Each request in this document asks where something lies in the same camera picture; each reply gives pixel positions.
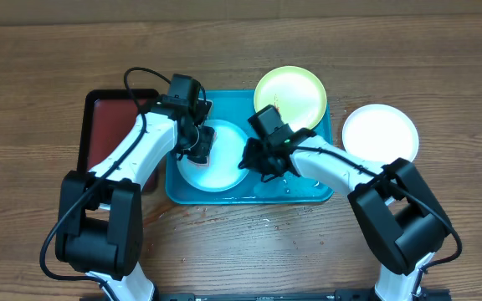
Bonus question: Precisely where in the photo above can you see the light blue plate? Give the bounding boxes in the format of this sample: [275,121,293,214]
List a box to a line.
[177,120,249,192]

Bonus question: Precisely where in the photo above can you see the yellow plate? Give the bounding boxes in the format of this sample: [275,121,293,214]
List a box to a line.
[254,66,327,130]

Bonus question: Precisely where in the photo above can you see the white plate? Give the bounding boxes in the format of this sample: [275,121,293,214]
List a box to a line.
[341,104,419,164]

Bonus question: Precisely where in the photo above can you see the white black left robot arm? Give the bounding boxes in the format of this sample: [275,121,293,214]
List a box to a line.
[45,94,214,300]

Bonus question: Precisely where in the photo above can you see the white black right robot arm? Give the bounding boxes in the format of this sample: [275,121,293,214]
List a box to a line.
[238,130,454,300]

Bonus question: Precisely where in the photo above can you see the black red rectangular tray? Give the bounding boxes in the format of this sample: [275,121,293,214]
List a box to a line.
[77,89,138,173]

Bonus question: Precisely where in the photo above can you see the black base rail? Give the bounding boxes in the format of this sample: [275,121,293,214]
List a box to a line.
[79,288,452,301]

